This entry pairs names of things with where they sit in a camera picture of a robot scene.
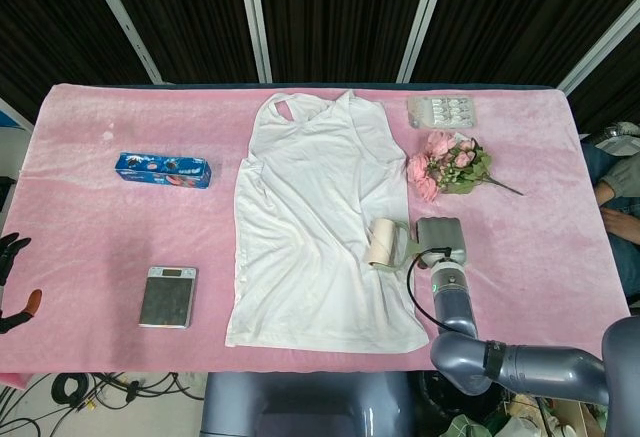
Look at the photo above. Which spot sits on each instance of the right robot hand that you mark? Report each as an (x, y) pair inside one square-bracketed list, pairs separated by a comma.
[(440, 237)]

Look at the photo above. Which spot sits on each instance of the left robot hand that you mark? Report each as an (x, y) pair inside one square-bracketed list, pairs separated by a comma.
[(12, 252)]

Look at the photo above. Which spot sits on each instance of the green lint roller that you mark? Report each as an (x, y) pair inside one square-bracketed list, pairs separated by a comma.
[(381, 242)]

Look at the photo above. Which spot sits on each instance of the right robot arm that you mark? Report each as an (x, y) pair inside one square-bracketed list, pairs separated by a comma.
[(540, 364)]

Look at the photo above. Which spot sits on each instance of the pink artificial flower bouquet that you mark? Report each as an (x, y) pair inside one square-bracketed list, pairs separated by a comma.
[(450, 167)]

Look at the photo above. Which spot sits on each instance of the pink fuzzy table cloth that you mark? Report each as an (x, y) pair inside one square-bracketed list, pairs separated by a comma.
[(125, 237)]

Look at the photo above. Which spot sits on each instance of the silver pill blister pack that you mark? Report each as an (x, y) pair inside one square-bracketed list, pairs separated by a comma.
[(442, 112)]

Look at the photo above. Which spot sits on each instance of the white tank top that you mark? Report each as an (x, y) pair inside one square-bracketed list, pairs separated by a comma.
[(310, 237)]

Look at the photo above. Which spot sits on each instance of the silver digital kitchen scale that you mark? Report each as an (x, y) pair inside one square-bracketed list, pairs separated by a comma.
[(167, 299)]

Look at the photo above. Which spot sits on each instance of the blue Oreo cookie box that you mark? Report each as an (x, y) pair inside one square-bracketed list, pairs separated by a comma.
[(160, 171)]

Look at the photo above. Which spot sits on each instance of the seated person in jeans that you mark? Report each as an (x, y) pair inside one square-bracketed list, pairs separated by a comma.
[(620, 197)]

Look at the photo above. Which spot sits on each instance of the pile of bags and paper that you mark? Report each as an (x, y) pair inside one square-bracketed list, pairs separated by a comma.
[(520, 419)]

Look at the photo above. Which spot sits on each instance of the grey robot torso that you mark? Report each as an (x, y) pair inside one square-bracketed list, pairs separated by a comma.
[(300, 407)]

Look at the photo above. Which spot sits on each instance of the white metal frame post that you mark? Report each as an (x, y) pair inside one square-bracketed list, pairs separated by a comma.
[(425, 17), (130, 22), (600, 52), (256, 22)]

